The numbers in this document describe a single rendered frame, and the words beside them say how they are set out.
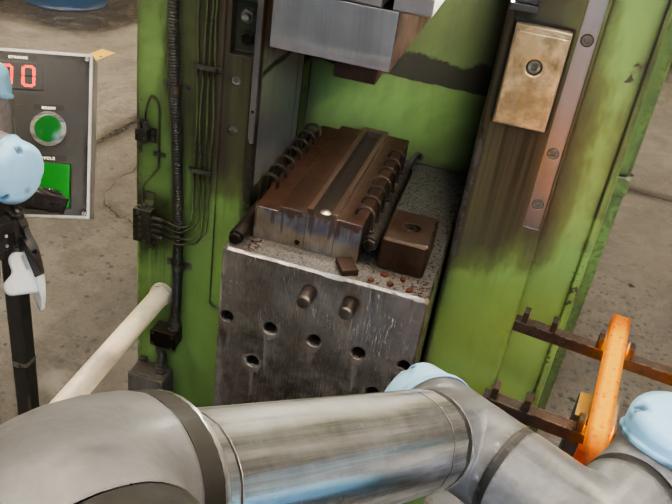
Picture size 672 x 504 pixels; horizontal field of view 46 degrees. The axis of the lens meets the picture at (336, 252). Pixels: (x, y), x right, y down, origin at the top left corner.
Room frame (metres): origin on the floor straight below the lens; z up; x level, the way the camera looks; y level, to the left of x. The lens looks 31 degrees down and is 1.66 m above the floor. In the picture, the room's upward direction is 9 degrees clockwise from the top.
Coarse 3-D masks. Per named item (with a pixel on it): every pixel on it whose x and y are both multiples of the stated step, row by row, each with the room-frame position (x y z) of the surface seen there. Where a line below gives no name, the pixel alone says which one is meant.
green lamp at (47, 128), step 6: (42, 120) 1.19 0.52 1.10; (48, 120) 1.20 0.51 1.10; (54, 120) 1.20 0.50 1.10; (36, 126) 1.19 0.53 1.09; (42, 126) 1.19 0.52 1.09; (48, 126) 1.19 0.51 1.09; (54, 126) 1.19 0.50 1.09; (60, 126) 1.20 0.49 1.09; (36, 132) 1.18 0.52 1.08; (42, 132) 1.18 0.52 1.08; (48, 132) 1.19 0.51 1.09; (54, 132) 1.19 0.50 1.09; (60, 132) 1.19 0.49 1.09; (42, 138) 1.18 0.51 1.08; (48, 138) 1.18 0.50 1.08; (54, 138) 1.19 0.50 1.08
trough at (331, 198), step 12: (372, 132) 1.61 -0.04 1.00; (360, 144) 1.55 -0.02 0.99; (372, 144) 1.57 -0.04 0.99; (360, 156) 1.50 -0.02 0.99; (348, 168) 1.44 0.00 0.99; (360, 168) 1.44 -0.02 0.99; (336, 180) 1.37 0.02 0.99; (348, 180) 1.38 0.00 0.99; (336, 192) 1.32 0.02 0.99; (324, 204) 1.27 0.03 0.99; (336, 204) 1.28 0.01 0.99; (324, 216) 1.22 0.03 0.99
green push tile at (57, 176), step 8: (48, 168) 1.16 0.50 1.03; (56, 168) 1.16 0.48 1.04; (64, 168) 1.16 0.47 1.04; (48, 176) 1.15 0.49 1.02; (56, 176) 1.15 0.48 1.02; (64, 176) 1.16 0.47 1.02; (40, 184) 1.14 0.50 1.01; (48, 184) 1.14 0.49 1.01; (56, 184) 1.15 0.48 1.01; (64, 184) 1.15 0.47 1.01; (64, 192) 1.14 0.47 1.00
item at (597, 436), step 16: (624, 320) 1.06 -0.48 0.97; (608, 336) 1.02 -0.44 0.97; (624, 336) 1.02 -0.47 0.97; (608, 352) 0.97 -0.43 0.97; (624, 352) 0.98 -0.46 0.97; (608, 368) 0.93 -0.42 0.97; (608, 384) 0.89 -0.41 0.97; (608, 400) 0.86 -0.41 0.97; (592, 416) 0.82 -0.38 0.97; (608, 416) 0.82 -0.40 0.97; (592, 432) 0.79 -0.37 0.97; (608, 432) 0.79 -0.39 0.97; (592, 448) 0.75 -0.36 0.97
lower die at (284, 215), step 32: (352, 128) 1.64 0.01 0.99; (320, 160) 1.44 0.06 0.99; (288, 192) 1.31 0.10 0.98; (320, 192) 1.29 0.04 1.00; (352, 192) 1.32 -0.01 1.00; (256, 224) 1.24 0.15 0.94; (288, 224) 1.23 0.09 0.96; (320, 224) 1.21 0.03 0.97; (352, 224) 1.20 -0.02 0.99; (352, 256) 1.20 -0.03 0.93
